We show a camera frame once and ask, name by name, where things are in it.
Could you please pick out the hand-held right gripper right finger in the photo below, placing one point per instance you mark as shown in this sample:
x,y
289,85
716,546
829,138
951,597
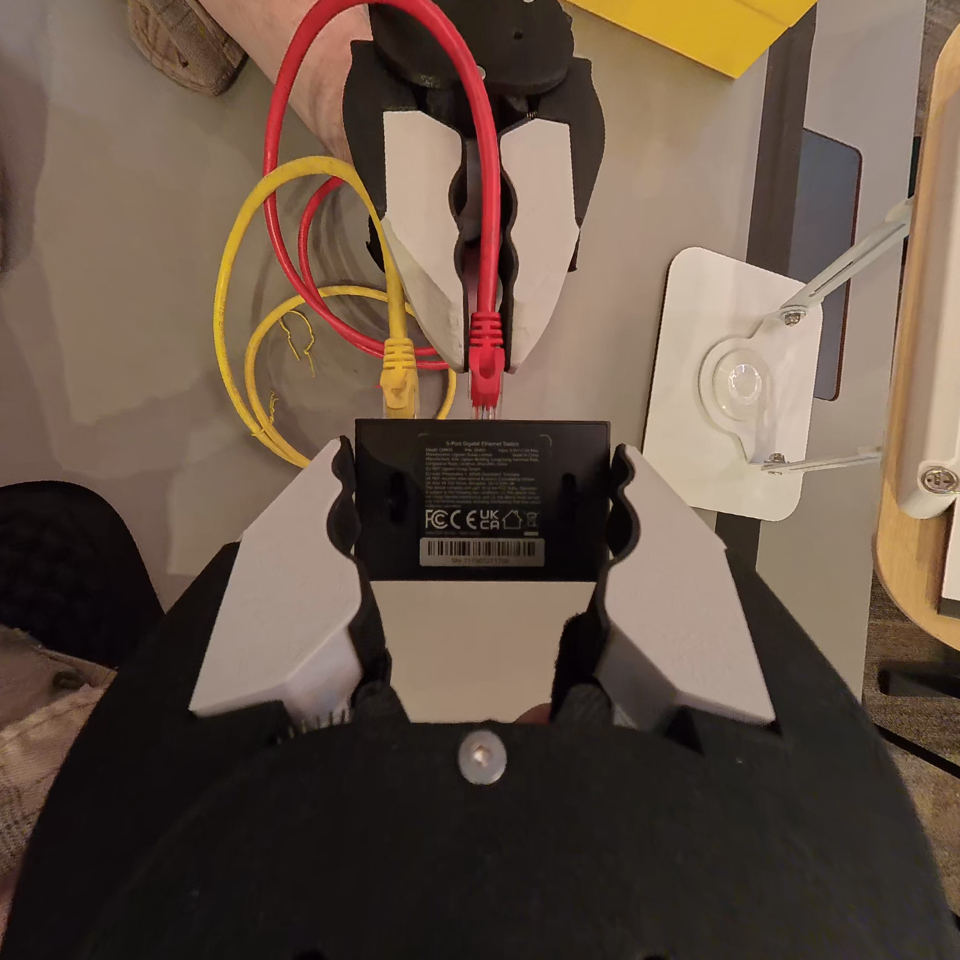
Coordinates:
x,y
675,600

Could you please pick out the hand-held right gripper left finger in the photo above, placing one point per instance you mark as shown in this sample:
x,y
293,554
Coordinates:
x,y
277,585

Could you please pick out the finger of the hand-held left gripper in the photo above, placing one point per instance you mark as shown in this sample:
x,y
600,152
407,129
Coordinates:
x,y
544,210
416,210

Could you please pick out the black ethernet switch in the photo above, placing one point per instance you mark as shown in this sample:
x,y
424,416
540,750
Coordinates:
x,y
480,480

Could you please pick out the person's left forearm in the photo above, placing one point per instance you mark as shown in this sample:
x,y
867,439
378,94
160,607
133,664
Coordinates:
x,y
300,67

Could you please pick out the yellow twist tie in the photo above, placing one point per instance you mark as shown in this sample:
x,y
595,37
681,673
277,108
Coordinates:
x,y
310,360

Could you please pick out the yellow paper sheet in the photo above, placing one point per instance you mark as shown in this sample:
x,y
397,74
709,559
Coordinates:
x,y
712,30

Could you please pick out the black chair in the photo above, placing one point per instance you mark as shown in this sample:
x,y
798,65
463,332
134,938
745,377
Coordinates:
x,y
67,555

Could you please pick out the black furniture foot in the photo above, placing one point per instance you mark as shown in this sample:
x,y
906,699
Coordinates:
x,y
922,681

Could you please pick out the grey flat pad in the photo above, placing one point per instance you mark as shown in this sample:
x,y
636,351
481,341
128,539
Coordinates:
x,y
829,225

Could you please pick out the round wooden side table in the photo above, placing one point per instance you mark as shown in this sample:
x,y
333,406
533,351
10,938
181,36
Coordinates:
x,y
900,375

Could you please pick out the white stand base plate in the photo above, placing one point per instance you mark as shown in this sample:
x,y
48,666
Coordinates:
x,y
705,300

